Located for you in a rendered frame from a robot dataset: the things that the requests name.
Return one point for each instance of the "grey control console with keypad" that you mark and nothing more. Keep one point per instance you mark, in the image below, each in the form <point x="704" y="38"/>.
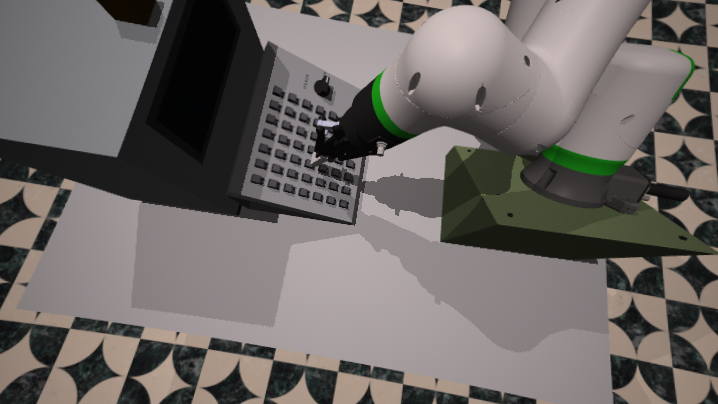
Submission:
<point x="147" y="100"/>

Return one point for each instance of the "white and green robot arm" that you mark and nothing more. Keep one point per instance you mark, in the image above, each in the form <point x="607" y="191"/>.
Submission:
<point x="471" y="75"/>

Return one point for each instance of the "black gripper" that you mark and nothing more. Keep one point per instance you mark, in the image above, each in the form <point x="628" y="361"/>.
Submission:
<point x="338" y="143"/>

